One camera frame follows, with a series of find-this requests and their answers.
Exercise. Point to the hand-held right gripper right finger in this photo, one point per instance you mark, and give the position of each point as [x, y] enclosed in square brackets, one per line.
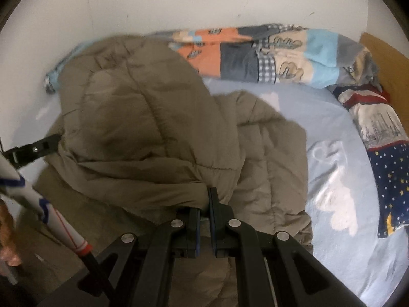
[213, 230]

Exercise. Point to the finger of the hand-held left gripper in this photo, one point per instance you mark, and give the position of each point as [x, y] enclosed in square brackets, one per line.
[32, 150]

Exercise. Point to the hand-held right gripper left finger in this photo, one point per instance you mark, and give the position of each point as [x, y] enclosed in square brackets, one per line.
[197, 230]

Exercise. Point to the olive quilted hooded jacket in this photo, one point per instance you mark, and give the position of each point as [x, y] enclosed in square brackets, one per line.
[143, 118]

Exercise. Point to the person's left hand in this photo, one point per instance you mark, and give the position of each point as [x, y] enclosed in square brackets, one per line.
[8, 239]

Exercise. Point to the bed with cloud-print blue sheet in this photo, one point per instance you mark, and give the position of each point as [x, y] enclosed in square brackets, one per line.
[335, 153]

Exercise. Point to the rolled patchwork cartoon quilt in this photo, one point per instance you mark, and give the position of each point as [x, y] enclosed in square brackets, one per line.
[287, 60]

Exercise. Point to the star and stripe print pillow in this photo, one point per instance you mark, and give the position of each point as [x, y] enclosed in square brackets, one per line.
[383, 134]

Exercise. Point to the wooden headboard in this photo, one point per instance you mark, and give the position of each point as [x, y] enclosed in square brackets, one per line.
[389, 70]

